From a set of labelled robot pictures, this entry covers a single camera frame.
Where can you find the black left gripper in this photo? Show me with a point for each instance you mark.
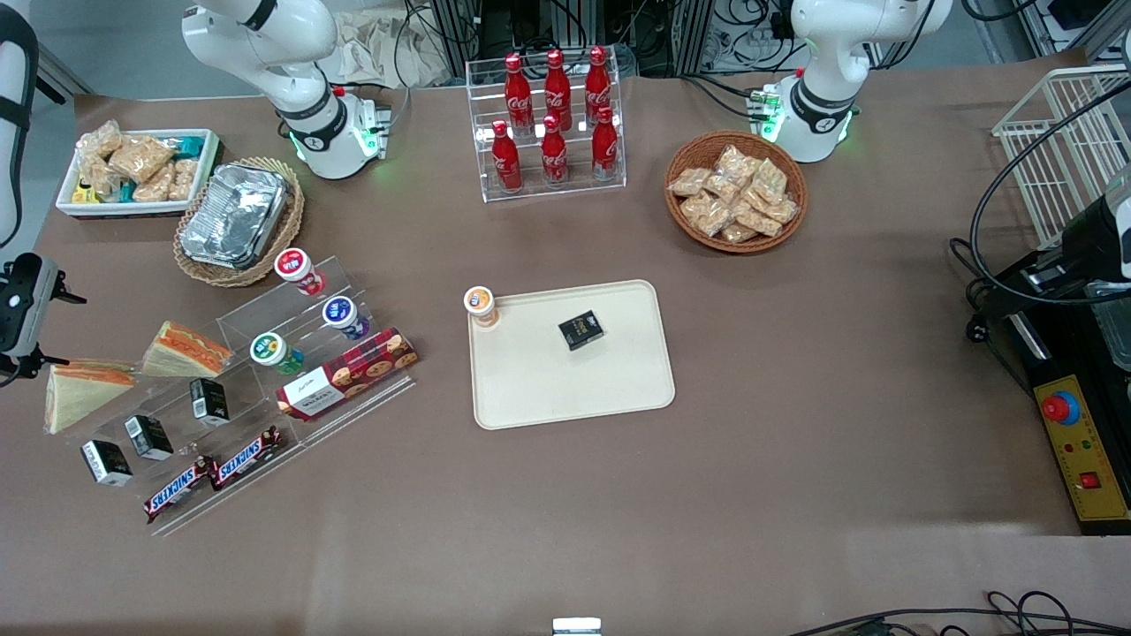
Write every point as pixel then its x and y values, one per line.
pixel 1019 286

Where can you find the triangular sandwich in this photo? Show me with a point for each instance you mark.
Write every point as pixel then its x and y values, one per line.
pixel 84 397
pixel 185 349

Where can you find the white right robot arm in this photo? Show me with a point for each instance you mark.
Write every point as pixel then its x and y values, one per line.
pixel 265 53

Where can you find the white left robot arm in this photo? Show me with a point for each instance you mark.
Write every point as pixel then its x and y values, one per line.
pixel 831 53

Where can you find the cream plastic serving tray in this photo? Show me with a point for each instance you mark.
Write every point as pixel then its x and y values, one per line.
pixel 565 389

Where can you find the grey rounded food container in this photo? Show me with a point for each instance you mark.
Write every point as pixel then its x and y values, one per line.
pixel 1113 327

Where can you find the black machine with yellow panel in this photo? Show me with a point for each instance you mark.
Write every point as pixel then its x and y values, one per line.
pixel 1051 353

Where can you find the yellow snack packet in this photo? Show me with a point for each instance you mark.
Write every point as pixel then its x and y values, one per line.
pixel 85 193

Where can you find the small black snack carton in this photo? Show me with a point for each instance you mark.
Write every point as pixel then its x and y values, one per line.
pixel 209 401
pixel 148 437
pixel 106 463
pixel 580 330

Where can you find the oval wicker basket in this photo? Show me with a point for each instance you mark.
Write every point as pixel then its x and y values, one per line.
pixel 190 265

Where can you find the teal snack packet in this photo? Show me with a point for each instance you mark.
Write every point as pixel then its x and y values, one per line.
pixel 128 191
pixel 188 147

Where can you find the clear bag of beige snacks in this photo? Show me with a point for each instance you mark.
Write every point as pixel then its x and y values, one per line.
pixel 183 179
pixel 141 157
pixel 102 179
pixel 100 141
pixel 153 185

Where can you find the red emergency stop button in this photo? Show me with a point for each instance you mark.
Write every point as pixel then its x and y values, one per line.
pixel 1058 408

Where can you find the clear acrylic stepped stand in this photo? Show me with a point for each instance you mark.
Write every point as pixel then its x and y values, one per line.
pixel 247 309

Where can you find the Snickers chocolate bar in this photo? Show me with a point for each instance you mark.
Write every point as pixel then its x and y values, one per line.
pixel 179 490
pixel 247 457

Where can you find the aluminium foil container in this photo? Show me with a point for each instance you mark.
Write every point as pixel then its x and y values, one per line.
pixel 234 216

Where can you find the green lidded cup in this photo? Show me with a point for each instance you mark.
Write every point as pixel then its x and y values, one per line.
pixel 270 350

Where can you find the white rectangular bin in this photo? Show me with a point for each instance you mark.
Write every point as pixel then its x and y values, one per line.
pixel 208 168

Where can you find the red lidded cup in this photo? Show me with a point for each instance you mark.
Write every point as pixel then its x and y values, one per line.
pixel 296 268

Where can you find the blue lidded cup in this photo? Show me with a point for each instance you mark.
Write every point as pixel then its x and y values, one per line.
pixel 343 314

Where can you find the red tartan cookie box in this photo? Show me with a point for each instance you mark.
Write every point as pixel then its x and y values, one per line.
pixel 345 373

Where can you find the clear-wrapped cracker pack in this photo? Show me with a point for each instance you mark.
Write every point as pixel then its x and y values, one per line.
pixel 770 179
pixel 758 219
pixel 739 233
pixel 723 188
pixel 736 163
pixel 783 210
pixel 705 215
pixel 689 182

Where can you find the round wicker basket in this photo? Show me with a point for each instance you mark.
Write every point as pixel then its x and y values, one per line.
pixel 694 146

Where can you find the orange lidded cup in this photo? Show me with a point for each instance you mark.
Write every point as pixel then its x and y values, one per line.
pixel 480 304

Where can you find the crumpled beige plastic sheet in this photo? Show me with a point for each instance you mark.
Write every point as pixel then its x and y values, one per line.
pixel 380 49

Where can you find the clear acrylic bottle rack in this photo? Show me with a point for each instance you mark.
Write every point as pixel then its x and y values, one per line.
pixel 477 190

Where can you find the red Coca-Cola bottle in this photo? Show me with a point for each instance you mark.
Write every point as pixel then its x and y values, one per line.
pixel 557 93
pixel 519 102
pixel 506 163
pixel 554 157
pixel 605 150
pixel 598 88

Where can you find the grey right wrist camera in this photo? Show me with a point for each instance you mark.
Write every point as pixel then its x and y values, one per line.
pixel 22 305

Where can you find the aluminium frame rack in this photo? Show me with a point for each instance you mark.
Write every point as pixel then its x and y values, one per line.
pixel 459 35

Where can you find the silver metal bracket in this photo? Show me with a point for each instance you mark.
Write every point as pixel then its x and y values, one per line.
pixel 576 627

